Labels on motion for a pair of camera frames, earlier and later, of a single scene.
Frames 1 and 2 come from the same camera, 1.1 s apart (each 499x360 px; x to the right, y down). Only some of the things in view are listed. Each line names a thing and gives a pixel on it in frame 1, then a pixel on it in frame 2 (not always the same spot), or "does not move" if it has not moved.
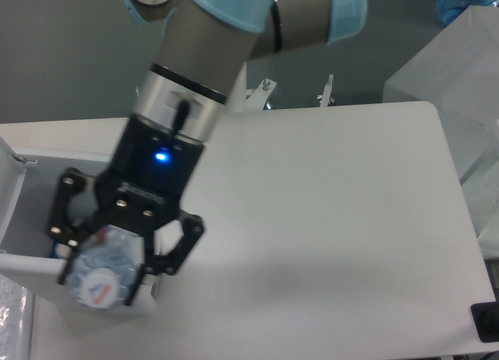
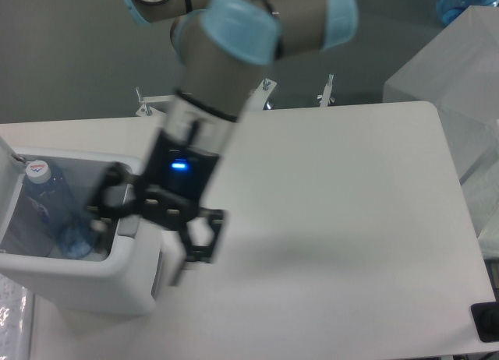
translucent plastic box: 458,73 does not move
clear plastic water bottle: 102,270 -> 58,207
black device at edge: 486,319 does not move
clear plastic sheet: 15,320 does not move
